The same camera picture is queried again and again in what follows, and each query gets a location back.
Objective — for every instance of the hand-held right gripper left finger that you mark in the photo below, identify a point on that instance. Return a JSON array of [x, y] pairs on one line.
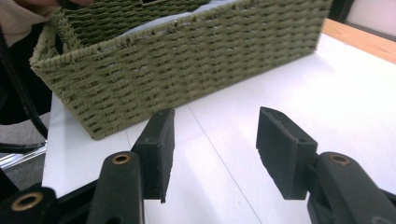
[[157, 161]]

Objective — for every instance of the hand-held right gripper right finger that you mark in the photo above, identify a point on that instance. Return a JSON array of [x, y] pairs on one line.
[[285, 155]]

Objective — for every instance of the green woven basket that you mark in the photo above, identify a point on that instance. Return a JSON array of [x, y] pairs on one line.
[[186, 68]]

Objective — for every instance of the light blue tank top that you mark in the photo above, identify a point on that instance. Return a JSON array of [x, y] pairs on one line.
[[186, 17]]

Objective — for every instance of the short aluminium bar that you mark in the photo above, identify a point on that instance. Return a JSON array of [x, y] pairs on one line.
[[18, 158]]

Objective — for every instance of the black panel on stand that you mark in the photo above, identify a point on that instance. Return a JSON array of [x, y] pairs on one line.
[[341, 9]]

